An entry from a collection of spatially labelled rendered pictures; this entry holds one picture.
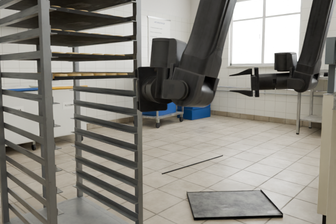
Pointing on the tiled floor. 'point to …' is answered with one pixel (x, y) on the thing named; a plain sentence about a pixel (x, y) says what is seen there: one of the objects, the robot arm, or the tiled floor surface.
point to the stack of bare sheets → (232, 205)
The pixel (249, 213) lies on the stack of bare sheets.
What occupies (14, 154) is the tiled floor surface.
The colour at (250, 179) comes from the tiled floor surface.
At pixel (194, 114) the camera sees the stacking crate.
